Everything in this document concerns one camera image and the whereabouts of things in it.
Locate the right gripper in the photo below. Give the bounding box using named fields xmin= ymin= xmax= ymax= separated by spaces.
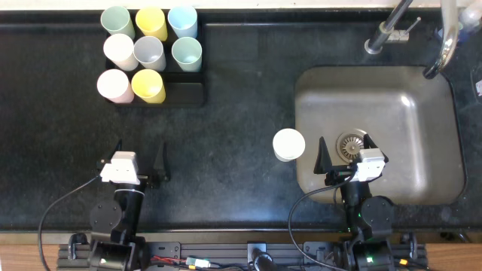
xmin=313 ymin=133 xmax=380 ymax=187

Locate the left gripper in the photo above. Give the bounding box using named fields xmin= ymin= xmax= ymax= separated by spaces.
xmin=111 ymin=139 xmax=172 ymax=189

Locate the yellow cup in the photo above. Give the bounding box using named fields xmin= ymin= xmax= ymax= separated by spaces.
xmin=134 ymin=6 xmax=169 ymax=42
xmin=130 ymin=68 xmax=167 ymax=105

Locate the white cup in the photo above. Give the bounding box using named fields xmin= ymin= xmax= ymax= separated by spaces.
xmin=102 ymin=32 xmax=139 ymax=72
xmin=272 ymin=127 xmax=307 ymax=163

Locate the steel sink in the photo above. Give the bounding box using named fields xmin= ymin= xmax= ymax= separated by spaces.
xmin=294 ymin=65 xmax=467 ymax=206

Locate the black tray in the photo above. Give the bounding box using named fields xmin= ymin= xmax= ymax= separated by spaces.
xmin=104 ymin=10 xmax=208 ymax=108

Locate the pink cup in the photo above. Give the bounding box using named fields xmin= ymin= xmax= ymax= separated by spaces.
xmin=96 ymin=68 xmax=136 ymax=105

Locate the grey cup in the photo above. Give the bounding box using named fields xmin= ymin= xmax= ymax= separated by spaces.
xmin=133 ymin=35 xmax=167 ymax=72

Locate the green cup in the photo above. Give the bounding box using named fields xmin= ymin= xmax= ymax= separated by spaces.
xmin=99 ymin=5 xmax=136 ymax=39
xmin=170 ymin=35 xmax=203 ymax=73

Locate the blue cup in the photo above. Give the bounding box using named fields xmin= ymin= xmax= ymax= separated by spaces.
xmin=166 ymin=4 xmax=199 ymax=39

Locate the steel tap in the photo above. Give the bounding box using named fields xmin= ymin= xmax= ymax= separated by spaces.
xmin=363 ymin=0 xmax=463 ymax=81

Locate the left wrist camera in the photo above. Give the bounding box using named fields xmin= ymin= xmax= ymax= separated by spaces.
xmin=99 ymin=151 xmax=141 ymax=186

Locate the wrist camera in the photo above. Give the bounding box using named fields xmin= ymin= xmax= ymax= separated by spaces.
xmin=352 ymin=147 xmax=387 ymax=183
xmin=99 ymin=151 xmax=141 ymax=186

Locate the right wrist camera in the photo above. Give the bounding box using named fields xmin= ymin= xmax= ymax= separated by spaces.
xmin=352 ymin=147 xmax=387 ymax=183

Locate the black cable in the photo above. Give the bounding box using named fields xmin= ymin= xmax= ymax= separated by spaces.
xmin=37 ymin=174 xmax=102 ymax=271
xmin=287 ymin=171 xmax=357 ymax=271

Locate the mounting rail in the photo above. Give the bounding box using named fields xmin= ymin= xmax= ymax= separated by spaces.
xmin=56 ymin=232 xmax=430 ymax=271

